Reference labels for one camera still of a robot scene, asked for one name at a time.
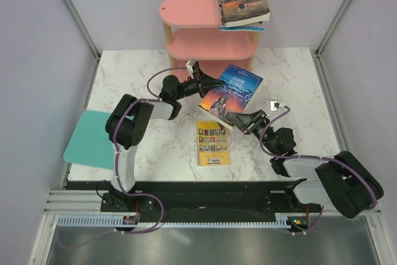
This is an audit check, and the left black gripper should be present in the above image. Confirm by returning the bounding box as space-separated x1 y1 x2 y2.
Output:
176 68 227 101

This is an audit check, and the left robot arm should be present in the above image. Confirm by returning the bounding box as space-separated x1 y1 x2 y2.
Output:
105 60 225 211

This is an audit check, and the teal plastic file folder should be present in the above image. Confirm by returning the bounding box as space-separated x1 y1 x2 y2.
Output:
63 110 115 169

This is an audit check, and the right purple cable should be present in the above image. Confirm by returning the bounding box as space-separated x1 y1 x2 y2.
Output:
259 105 379 236

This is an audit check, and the white slotted cable duct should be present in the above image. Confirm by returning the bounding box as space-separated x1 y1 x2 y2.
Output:
56 214 301 228

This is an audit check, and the purple cable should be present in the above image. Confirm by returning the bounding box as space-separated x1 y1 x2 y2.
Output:
259 105 379 236
113 68 165 235

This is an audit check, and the Jane Eyre book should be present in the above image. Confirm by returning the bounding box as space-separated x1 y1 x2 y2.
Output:
198 65 263 130

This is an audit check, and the Tale of Two Cities book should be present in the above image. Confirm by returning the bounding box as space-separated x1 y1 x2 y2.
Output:
218 0 270 28

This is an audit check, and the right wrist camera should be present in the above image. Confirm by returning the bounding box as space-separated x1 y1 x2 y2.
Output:
270 100 284 112

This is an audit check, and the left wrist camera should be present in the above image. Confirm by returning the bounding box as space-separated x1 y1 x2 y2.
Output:
185 59 198 76

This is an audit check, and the brown Edward Tulane book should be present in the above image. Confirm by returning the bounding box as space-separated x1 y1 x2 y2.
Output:
219 1 269 28

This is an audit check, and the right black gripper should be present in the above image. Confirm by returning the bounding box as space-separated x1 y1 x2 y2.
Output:
226 109 277 155

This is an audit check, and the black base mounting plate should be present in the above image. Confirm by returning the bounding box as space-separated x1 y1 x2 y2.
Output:
99 179 321 216

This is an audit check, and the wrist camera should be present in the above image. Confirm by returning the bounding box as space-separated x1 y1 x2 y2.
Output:
185 59 198 76
270 100 284 112

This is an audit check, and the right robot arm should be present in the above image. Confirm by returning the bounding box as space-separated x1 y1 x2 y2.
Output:
226 110 384 218

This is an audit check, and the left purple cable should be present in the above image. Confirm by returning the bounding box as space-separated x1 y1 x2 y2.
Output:
113 68 165 235

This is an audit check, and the dog picture book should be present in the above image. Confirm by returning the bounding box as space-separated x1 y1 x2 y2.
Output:
218 0 270 32

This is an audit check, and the pink three-tier shelf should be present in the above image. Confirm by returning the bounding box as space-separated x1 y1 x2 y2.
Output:
159 0 260 77

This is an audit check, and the yellow paperback book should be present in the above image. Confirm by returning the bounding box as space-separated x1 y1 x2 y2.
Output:
196 120 231 166

